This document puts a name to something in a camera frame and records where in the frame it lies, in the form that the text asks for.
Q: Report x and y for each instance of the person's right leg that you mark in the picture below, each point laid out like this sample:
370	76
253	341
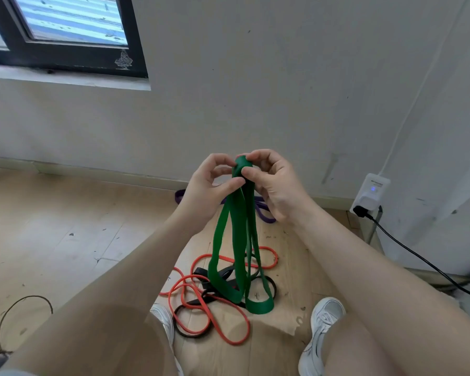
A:
352	352

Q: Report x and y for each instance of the black framed window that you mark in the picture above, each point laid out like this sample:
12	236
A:
62	31

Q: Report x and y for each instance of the person's left thumb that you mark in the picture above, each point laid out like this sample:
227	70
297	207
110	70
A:
230	187

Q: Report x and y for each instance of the person's left hand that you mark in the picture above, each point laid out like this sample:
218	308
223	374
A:
198	197

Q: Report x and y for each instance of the red resistance band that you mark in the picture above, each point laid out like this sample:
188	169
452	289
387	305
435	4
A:
188	295

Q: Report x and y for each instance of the white window sill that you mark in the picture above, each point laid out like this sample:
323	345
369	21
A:
70	79

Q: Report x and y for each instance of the purple resistance band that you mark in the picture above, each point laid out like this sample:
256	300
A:
265	216

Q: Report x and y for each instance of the person's right thumb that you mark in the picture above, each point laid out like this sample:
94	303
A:
252	178

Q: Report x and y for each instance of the black resistance band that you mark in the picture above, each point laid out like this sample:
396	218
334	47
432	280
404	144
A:
203	294

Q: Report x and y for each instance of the person's left white shoe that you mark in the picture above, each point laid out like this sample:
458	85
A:
165	319

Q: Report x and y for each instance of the person's left forearm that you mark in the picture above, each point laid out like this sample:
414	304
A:
113	281

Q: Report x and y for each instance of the person's right hand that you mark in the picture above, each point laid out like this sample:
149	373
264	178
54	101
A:
282	191

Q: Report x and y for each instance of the person's right forearm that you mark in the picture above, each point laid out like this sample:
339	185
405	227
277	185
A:
384	293

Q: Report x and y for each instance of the green resistance band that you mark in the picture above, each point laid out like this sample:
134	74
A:
239	223

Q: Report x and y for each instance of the person's white shoe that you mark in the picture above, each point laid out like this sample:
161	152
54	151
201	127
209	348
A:
322	328
165	319

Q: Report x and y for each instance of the white wall power adapter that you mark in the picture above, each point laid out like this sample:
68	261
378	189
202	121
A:
372	191

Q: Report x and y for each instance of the person's right white shoe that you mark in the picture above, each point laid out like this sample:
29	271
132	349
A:
322	328

